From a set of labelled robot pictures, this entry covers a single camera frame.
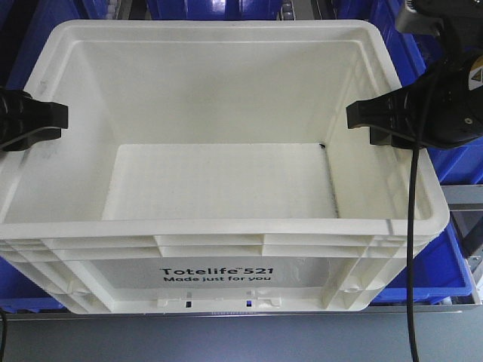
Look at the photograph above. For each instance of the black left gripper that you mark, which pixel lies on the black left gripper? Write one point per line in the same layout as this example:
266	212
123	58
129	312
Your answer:
19	106

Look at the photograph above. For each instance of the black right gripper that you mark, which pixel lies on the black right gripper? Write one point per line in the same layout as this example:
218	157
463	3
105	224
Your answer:
448	95

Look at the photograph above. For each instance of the white plastic Totelife bin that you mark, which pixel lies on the white plastic Totelife bin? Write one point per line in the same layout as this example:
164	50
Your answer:
208	167

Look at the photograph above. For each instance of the blue bin upper left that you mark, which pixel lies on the blue bin upper left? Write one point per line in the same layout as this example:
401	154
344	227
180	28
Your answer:
25	27

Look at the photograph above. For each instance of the blue bin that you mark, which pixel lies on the blue bin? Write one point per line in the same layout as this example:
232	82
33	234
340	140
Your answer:
439	270
25	27

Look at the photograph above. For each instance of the blue bin upper right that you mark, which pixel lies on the blue bin upper right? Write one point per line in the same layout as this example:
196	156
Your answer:
439	270

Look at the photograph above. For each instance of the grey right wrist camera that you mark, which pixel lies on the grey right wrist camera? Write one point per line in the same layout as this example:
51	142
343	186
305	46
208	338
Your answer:
410	21

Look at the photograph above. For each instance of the steel shelf front rail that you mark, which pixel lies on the steel shelf front rail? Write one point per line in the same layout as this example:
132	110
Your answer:
473	302

